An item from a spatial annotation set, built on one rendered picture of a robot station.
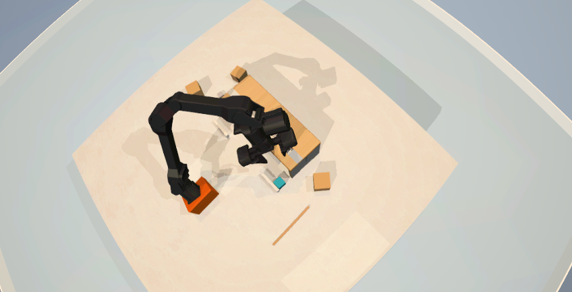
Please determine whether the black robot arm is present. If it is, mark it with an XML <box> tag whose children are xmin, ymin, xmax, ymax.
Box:
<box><xmin>148</xmin><ymin>91</ymin><xmax>291</xmax><ymax>204</ymax></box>

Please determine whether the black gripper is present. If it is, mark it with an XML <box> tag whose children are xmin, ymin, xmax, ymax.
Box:
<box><xmin>236</xmin><ymin>127</ymin><xmax>297</xmax><ymax>167</ymax></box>

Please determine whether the teal block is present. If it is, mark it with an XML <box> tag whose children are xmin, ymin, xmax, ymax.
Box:
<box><xmin>273</xmin><ymin>177</ymin><xmax>286</xmax><ymax>189</ymax></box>

